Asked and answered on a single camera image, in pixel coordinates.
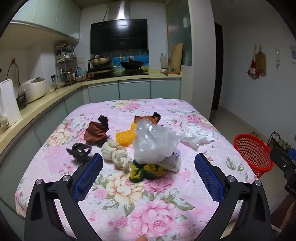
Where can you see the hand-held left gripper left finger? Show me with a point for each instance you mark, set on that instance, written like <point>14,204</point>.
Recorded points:
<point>89,178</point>

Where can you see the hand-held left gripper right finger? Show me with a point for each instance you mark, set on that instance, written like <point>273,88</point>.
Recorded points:
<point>208,178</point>

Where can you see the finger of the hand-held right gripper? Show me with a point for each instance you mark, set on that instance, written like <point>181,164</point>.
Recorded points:
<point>278,156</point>

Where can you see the red plastic basket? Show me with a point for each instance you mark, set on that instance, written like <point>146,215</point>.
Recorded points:
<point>252,153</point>

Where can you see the white paper packet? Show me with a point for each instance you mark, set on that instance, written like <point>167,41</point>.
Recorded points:
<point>174,163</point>

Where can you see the large brown plastic bag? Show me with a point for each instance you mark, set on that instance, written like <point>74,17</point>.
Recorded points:
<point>94,133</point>

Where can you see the yellow foam fruit net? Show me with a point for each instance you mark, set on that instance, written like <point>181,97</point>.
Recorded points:
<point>126,138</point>

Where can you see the clear plastic bag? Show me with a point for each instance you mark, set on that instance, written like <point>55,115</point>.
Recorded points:
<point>155,143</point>

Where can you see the person's right hand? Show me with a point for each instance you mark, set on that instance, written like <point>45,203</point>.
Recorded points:
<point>291,210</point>

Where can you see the person's left hand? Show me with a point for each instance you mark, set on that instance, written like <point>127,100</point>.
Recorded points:
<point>143,238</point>

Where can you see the shoe rack with shoes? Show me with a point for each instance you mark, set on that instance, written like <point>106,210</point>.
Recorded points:
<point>281,141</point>

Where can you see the shiny black plastic bag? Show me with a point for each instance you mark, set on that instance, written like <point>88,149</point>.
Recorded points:
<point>79,153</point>

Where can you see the white knotted cloth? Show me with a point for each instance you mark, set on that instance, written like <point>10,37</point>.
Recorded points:
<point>118,157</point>

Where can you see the white plastic bag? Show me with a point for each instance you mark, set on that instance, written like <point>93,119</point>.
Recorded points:
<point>198,135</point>

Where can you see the yellow green knitted cloth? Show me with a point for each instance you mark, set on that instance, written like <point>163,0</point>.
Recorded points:
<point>138,173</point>

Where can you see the pink floral blanket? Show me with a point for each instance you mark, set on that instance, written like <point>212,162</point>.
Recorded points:
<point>161,208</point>

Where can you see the small brown plastic bag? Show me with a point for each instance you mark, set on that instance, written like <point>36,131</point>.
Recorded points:
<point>151,118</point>

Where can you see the beige kitchen countertop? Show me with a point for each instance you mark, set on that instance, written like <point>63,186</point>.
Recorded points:
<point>69,89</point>

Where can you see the brown hanging paper bag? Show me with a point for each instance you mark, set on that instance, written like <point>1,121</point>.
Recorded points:
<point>260,63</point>

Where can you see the pale green base cabinets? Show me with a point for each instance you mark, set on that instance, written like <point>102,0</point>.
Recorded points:
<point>134,91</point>

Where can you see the small black appliance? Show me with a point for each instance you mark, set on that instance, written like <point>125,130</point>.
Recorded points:
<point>21,100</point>

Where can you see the white rice cooker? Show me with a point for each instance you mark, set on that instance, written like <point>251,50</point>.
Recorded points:
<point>34,89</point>

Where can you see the black stove stand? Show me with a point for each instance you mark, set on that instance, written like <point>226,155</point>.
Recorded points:
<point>99,72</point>

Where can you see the white electric kettle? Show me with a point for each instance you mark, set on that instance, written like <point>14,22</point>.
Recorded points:
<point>9,104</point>

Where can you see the black gas hob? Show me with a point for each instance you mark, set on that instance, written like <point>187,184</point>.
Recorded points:
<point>131,71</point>

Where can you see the metal spice rack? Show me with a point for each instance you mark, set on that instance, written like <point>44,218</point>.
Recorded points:
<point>66,64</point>

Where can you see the golden cooking pot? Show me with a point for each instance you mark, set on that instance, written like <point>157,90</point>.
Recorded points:
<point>100,60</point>

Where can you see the black wok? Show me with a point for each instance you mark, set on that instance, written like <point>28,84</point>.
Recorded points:
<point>131,64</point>

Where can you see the wooden cutting board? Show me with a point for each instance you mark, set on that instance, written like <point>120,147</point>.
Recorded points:
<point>177,58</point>

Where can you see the white plastic bottle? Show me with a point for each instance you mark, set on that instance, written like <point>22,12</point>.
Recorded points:
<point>163,61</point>

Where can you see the black range hood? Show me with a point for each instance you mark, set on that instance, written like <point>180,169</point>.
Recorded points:
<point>119,36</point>

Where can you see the steel hood chimney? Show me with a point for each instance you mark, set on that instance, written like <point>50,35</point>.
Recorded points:
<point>119,10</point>

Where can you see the pale green wall cabinets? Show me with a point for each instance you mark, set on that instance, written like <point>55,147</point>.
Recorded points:
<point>46,18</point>

